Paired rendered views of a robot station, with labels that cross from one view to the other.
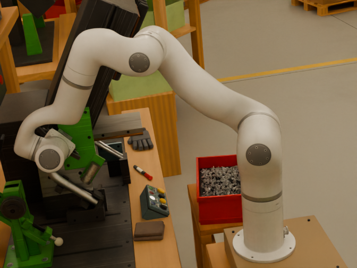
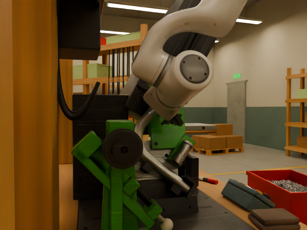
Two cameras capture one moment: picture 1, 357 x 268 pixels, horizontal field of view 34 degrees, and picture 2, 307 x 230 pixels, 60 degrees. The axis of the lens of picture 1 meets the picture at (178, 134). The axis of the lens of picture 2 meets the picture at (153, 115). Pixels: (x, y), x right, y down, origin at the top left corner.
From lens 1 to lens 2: 1.40 m
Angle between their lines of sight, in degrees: 26
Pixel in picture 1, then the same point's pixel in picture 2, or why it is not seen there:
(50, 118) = (202, 11)
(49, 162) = (194, 73)
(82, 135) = not seen: hidden behind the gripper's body
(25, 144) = (155, 51)
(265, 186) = not seen: outside the picture
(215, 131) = not seen: hidden behind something
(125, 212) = (217, 205)
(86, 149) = (177, 127)
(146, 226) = (270, 212)
